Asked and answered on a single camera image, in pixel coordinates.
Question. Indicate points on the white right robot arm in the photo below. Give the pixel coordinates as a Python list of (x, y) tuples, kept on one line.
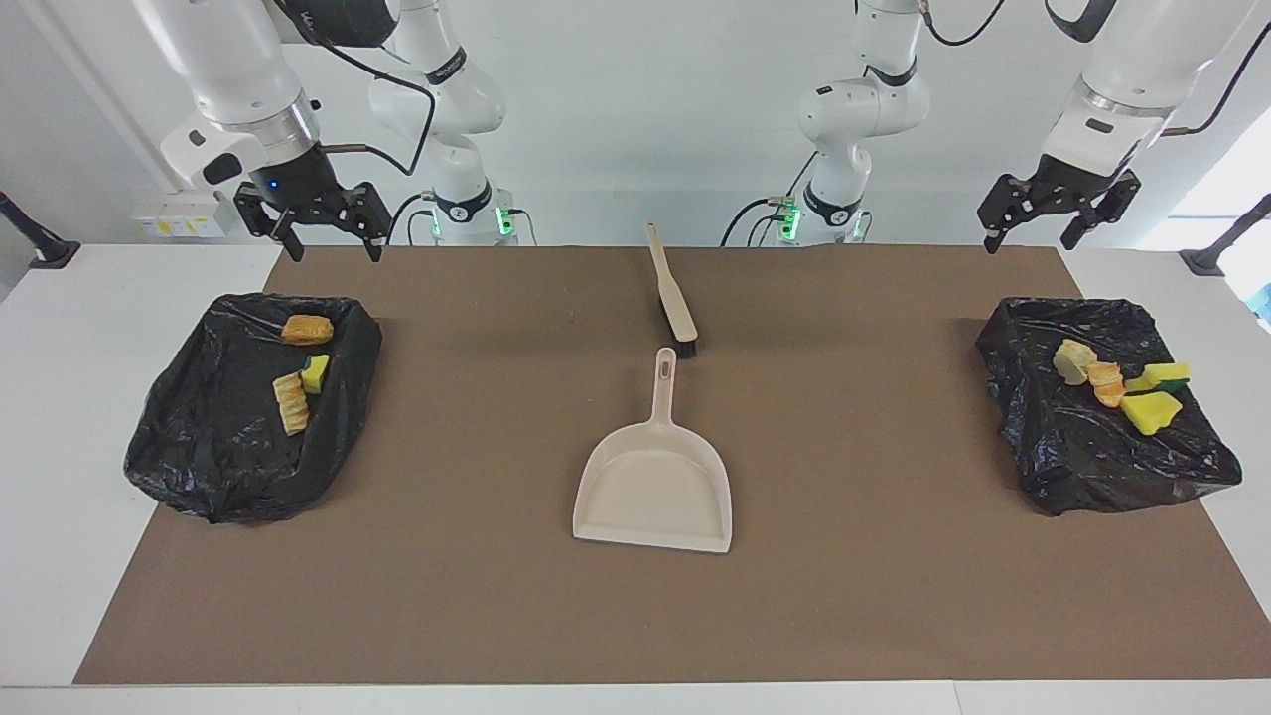
[(238, 79)]

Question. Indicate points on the blue object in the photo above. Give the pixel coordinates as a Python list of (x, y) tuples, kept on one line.
[(1264, 303)]

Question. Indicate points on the beige plastic dustpan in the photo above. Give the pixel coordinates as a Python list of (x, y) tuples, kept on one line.
[(655, 492)]

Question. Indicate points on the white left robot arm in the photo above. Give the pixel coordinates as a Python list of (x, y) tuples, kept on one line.
[(864, 109)]

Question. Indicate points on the yellow sponge green scouring side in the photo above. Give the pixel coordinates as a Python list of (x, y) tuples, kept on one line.
[(315, 374)]

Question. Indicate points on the yellow sponge piece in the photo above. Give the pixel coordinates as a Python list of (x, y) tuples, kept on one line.
[(1164, 375), (1152, 412)]

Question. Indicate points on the brown table mat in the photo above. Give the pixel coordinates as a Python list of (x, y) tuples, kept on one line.
[(596, 616)]

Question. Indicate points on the pale yellow foam chunk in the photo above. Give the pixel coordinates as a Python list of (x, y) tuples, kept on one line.
[(1107, 384), (1073, 360)]

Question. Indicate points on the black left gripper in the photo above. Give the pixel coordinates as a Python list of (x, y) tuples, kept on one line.
[(1070, 179)]

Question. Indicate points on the white wall outlet box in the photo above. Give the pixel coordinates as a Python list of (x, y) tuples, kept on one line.
[(179, 218)]

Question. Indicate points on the striped croissant bread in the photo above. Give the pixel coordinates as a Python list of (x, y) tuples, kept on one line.
[(291, 403)]

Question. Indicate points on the beige brush black bristles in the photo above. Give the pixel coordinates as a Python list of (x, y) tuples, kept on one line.
[(675, 298)]

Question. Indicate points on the black camera stand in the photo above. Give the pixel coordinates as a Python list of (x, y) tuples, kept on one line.
[(50, 253), (1206, 261)]

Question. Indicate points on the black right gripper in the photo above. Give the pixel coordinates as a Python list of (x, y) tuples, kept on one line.
[(303, 184)]

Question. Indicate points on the black bag lined bin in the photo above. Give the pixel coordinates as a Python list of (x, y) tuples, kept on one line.
[(1082, 457), (228, 457)]

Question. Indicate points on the brown bread bun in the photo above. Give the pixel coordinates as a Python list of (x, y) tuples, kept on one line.
[(307, 330)]

